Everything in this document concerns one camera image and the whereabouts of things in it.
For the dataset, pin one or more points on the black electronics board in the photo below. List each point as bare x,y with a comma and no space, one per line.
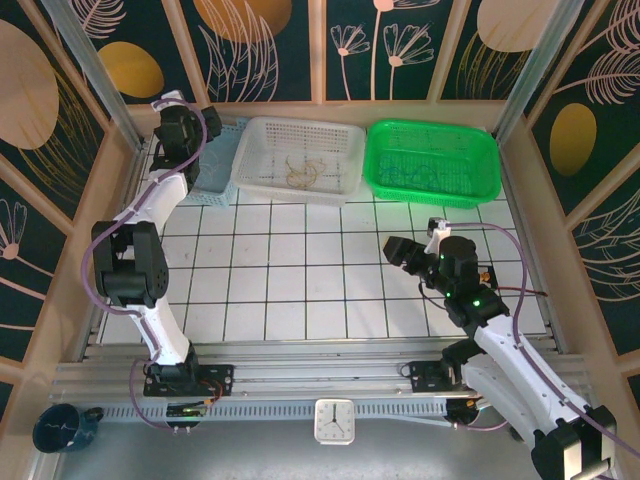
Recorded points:
462,407
185,412

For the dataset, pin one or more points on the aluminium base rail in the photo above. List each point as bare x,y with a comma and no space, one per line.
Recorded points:
320,375

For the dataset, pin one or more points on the white square clock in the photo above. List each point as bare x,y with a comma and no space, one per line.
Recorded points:
334,421

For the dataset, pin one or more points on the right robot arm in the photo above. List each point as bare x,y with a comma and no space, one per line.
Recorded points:
525,370

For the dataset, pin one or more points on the aluminium frame post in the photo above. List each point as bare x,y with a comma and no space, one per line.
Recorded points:
537,70
100,80

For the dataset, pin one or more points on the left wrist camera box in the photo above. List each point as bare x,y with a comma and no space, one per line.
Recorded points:
167,98

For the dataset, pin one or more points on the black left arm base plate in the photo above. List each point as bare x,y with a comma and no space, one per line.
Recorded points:
220,377

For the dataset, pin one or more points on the aluminium side rail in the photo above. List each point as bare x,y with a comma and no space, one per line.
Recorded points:
520,215
130,200

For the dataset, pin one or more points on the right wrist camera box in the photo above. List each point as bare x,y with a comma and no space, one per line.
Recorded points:
436,235

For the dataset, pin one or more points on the green plastic basket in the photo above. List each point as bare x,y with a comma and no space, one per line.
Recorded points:
430,160

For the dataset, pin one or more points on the light blue plastic basket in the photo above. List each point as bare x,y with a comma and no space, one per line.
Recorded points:
220,165

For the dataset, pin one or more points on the white plastic basket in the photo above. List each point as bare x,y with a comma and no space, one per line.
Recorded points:
300,150

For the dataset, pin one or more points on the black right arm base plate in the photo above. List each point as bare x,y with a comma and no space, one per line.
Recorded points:
425,377

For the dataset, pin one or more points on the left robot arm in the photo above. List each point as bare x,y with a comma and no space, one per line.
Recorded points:
130,265

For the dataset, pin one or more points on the dark blue mug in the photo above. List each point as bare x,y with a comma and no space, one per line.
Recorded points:
57,430

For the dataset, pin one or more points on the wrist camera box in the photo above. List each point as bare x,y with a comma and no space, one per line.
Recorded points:
167,98
436,235

